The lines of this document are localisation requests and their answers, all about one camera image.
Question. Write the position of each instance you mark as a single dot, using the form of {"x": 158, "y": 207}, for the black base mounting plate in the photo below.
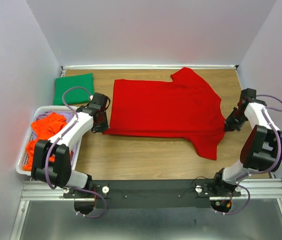
{"x": 150, "y": 194}

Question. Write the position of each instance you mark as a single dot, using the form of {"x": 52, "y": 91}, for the folded green t shirt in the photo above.
{"x": 75, "y": 96}

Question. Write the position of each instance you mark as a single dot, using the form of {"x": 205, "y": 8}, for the orange t shirt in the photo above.
{"x": 44, "y": 129}

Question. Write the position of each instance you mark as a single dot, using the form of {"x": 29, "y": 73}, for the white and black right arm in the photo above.
{"x": 262, "y": 151}

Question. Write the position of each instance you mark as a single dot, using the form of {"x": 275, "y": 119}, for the white plastic laundry basket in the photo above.
{"x": 41, "y": 112}

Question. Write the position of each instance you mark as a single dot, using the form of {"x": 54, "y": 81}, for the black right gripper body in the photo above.
{"x": 239, "y": 117}

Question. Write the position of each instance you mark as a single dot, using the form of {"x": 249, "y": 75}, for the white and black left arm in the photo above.
{"x": 52, "y": 157}

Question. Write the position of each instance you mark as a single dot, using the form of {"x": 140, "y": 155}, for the red t shirt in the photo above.
{"x": 186, "y": 107}

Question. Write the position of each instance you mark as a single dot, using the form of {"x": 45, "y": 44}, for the aluminium frame rail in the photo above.
{"x": 62, "y": 214}

